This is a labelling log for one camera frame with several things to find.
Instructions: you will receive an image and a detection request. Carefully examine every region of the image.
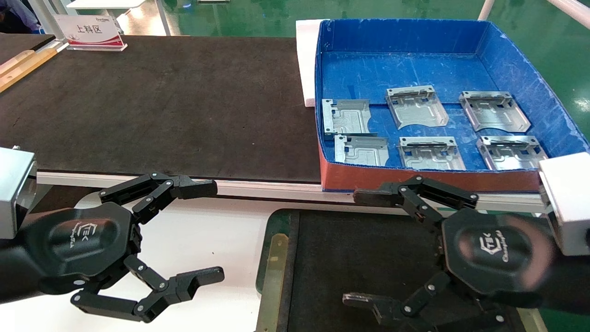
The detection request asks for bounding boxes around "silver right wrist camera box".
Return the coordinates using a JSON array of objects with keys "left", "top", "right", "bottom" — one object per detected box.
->
[{"left": 538, "top": 152, "right": 590, "bottom": 257}]

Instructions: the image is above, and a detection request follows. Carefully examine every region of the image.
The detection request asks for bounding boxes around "large black conveyor mat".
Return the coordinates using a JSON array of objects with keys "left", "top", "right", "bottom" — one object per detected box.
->
[{"left": 0, "top": 33, "right": 323, "bottom": 184}]

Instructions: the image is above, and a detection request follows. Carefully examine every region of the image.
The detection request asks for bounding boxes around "white background table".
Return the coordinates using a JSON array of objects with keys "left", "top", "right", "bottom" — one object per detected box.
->
[{"left": 66, "top": 0, "right": 171, "bottom": 36}]

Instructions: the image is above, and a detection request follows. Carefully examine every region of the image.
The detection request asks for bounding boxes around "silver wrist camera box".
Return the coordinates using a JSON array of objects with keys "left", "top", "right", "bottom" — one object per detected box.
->
[
  {"left": 538, "top": 152, "right": 590, "bottom": 257},
  {"left": 0, "top": 147, "right": 38, "bottom": 240}
]

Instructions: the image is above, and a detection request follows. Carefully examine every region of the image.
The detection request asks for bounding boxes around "acrylic sign with red stripe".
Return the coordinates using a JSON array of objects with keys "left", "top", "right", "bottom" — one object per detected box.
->
[{"left": 53, "top": 14, "right": 128, "bottom": 52}]

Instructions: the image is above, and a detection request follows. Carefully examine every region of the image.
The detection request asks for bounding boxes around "wooden edge strip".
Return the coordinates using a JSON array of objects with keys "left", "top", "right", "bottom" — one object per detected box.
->
[{"left": 0, "top": 47, "right": 58, "bottom": 93}]

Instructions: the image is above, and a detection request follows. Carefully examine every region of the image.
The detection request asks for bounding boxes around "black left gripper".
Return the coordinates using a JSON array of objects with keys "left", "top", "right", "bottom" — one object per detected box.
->
[{"left": 25, "top": 172, "right": 225, "bottom": 324}]

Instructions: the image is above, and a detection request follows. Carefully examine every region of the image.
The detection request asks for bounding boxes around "blue corrugated plastic box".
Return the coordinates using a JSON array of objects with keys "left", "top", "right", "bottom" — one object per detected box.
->
[{"left": 315, "top": 18, "right": 590, "bottom": 193}]

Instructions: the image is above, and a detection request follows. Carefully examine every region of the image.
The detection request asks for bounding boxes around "white foam block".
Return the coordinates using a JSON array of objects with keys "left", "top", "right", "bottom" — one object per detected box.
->
[{"left": 295, "top": 19, "right": 329, "bottom": 108}]

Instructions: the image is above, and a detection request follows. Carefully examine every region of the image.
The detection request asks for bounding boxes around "aluminium table frame rail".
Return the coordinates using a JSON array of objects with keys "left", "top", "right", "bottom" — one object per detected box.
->
[{"left": 36, "top": 172, "right": 549, "bottom": 213}]

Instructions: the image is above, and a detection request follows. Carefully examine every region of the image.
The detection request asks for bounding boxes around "person in blue clothing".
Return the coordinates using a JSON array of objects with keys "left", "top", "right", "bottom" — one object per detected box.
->
[{"left": 0, "top": 0, "right": 40, "bottom": 33}]

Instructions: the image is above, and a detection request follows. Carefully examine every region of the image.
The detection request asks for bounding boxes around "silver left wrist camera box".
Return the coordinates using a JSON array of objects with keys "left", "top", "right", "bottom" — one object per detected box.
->
[{"left": 0, "top": 147, "right": 38, "bottom": 240}]

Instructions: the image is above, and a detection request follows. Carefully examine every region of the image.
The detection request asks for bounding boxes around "white slanted tube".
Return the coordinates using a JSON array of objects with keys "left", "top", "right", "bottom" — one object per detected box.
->
[{"left": 546, "top": 0, "right": 590, "bottom": 29}]

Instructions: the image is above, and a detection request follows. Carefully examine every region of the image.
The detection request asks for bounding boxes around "white frame post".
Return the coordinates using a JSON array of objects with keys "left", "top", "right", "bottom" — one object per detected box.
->
[{"left": 29, "top": 0, "right": 70, "bottom": 41}]

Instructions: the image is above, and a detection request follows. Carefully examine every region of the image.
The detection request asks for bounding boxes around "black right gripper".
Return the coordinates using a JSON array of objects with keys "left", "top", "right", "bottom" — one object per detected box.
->
[{"left": 342, "top": 174, "right": 557, "bottom": 332}]

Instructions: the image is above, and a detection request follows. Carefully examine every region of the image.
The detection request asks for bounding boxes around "black tray container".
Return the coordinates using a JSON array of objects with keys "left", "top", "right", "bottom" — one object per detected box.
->
[{"left": 255, "top": 208, "right": 549, "bottom": 332}]

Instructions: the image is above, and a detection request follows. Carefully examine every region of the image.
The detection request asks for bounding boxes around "stamped sheet metal bracket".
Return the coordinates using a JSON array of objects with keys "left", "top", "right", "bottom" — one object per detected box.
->
[
  {"left": 334, "top": 134, "right": 390, "bottom": 166},
  {"left": 322, "top": 98, "right": 378, "bottom": 137},
  {"left": 385, "top": 85, "right": 449, "bottom": 130},
  {"left": 459, "top": 90, "right": 531, "bottom": 133},
  {"left": 476, "top": 135, "right": 549, "bottom": 171},
  {"left": 398, "top": 136, "right": 466, "bottom": 171}
]

